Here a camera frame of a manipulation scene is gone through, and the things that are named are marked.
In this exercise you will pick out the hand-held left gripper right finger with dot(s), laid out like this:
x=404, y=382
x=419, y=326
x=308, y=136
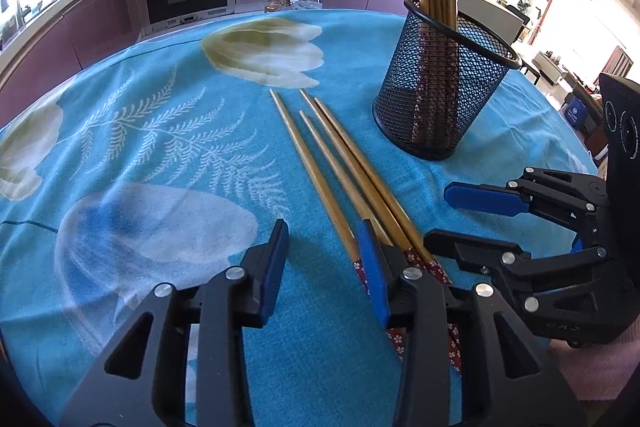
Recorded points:
x=372, y=272

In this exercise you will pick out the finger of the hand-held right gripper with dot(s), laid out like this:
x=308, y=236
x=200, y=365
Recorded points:
x=465, y=249
x=480, y=198

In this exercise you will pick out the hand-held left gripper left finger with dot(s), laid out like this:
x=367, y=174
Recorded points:
x=272, y=267

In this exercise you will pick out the bamboo chopstick red patterned end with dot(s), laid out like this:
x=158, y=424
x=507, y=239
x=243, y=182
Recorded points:
x=327, y=149
x=300, y=147
x=320, y=117
x=400, y=213

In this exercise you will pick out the black mesh utensil holder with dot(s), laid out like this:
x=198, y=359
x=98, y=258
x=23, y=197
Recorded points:
x=480, y=82

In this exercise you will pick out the blue floral tablecloth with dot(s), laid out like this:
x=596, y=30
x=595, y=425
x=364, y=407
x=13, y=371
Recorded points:
x=150, y=157

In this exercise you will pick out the yellow cooking oil bottle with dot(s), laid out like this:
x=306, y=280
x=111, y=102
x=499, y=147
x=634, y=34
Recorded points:
x=274, y=4

